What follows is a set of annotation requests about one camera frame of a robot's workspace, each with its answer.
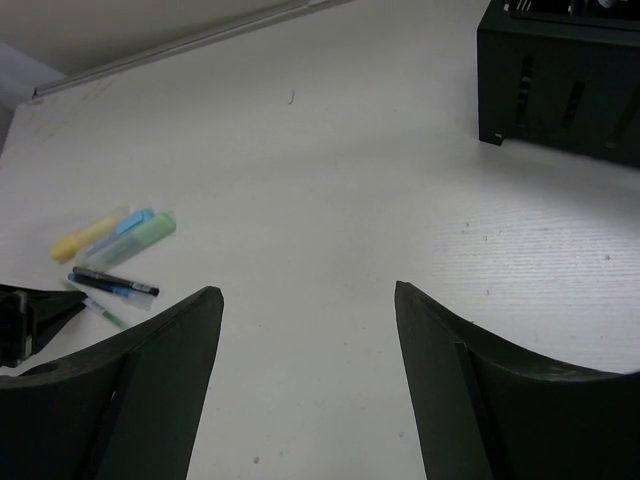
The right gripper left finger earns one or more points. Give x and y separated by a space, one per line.
127 407

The black pen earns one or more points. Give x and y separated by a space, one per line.
103 277

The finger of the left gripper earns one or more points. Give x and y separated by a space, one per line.
30 319

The yellow highlighter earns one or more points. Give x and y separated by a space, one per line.
66 248

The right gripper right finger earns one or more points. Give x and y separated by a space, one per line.
486 408

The black two-compartment organizer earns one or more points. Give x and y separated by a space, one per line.
561 74

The blue clear-capped pen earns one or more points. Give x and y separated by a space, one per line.
125 294

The blue highlighter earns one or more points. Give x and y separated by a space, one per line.
134 220

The green clear pen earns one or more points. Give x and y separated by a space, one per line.
98 308

